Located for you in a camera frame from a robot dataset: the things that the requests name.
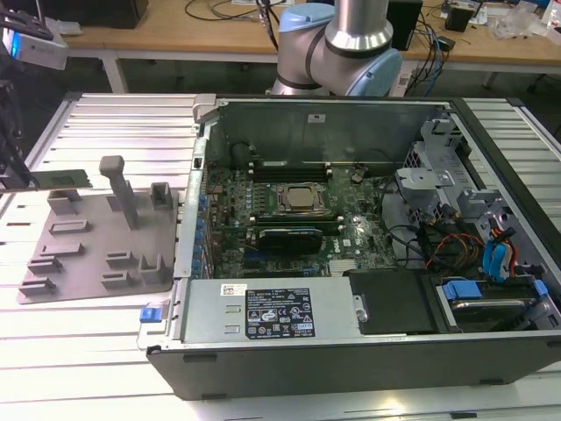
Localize green RAM stick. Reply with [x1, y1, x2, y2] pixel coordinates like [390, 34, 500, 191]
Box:
[31, 168, 94, 191]

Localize RAM slot with white latches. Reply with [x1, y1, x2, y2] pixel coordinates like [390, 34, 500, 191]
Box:
[249, 159, 332, 168]
[249, 171, 332, 177]

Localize black RAM slot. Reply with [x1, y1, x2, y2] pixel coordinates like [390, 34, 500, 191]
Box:
[252, 220, 344, 226]
[249, 175, 332, 182]
[249, 166, 332, 173]

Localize white desk leg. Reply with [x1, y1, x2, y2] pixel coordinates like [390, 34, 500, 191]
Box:
[101, 54, 129, 94]

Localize parts rack plate with holders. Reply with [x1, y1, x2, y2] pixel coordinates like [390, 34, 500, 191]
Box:
[16, 153, 185, 306]

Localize black equipment case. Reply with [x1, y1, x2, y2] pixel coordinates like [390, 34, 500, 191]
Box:
[41, 0, 150, 31]

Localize wooden desk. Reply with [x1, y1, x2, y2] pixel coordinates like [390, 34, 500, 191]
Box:
[65, 0, 561, 62]

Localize silver power supply with label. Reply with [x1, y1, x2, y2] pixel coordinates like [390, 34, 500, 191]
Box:
[177, 278, 367, 347]

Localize silver CPU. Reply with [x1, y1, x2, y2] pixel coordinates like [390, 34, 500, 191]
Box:
[284, 187, 317, 206]

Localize black graphics card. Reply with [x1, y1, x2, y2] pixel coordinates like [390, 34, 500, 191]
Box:
[256, 226, 324, 254]

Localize green motherboard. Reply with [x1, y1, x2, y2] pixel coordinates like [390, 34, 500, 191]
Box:
[203, 161, 395, 280]

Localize open black PC case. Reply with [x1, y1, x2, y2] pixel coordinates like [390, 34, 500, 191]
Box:
[136, 93, 561, 403]

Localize black desktop box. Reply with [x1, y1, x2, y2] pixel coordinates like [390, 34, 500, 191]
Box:
[387, 0, 425, 53]

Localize silver disk bay cage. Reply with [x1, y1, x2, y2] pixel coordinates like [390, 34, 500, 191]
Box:
[394, 117, 465, 229]

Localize black plastic bay cover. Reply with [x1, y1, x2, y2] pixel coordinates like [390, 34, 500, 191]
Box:
[345, 269, 444, 337]

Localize small black box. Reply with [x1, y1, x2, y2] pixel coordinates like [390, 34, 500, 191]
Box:
[444, 7, 475, 32]

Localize hard disk in blue carrier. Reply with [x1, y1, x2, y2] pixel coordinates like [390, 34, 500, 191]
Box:
[440, 278, 549, 334]

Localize clear plastic bags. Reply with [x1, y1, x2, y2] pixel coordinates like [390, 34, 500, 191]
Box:
[493, 6, 543, 41]

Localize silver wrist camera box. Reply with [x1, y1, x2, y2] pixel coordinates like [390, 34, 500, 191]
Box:
[0, 25, 70, 71]

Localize metal socket cover frame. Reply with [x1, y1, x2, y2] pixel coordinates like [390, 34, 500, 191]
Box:
[274, 182, 328, 212]

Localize red yellow black wire bundle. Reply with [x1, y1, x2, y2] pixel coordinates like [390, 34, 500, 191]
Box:
[431, 234, 483, 267]

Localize blue data wire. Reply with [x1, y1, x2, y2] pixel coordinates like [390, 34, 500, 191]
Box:
[494, 244, 510, 282]
[483, 239, 500, 282]

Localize orange power wire bundle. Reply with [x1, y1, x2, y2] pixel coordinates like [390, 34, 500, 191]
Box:
[490, 221, 521, 275]

